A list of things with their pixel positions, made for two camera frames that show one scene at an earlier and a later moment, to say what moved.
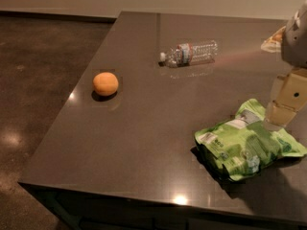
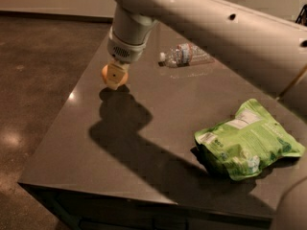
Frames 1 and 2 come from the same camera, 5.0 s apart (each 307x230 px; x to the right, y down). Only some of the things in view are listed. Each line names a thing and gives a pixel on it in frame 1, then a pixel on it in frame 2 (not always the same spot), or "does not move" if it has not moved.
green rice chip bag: x=243 y=145 does not move
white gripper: x=295 y=45 to x=125 y=51
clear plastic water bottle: x=188 y=54 does not move
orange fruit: x=106 y=83 to x=105 y=76
